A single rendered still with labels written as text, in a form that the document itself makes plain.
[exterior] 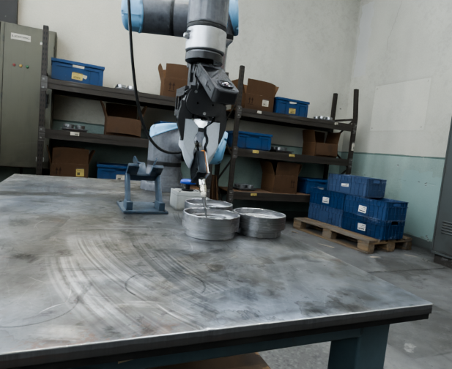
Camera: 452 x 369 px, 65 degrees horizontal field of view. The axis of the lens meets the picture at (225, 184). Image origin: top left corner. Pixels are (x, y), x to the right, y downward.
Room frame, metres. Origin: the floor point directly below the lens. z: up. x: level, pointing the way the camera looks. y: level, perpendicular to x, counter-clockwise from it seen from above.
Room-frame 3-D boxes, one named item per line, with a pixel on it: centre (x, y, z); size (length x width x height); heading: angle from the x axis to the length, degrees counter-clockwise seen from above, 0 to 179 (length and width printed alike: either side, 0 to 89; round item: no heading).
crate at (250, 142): (4.84, -0.24, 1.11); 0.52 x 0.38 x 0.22; 113
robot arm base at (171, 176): (1.24, 0.22, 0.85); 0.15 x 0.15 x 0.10
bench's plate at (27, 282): (0.85, 0.25, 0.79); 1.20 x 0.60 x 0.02; 23
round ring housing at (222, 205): (0.77, 0.03, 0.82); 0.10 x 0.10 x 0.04
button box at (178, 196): (0.92, 0.10, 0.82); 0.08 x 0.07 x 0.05; 23
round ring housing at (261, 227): (0.70, -0.07, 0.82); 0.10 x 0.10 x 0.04
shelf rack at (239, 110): (5.08, -0.81, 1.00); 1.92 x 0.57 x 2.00; 113
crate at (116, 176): (4.19, 1.25, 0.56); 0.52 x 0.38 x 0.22; 110
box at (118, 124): (4.17, 1.26, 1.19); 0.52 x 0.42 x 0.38; 113
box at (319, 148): (5.28, -1.32, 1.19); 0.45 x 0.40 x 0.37; 108
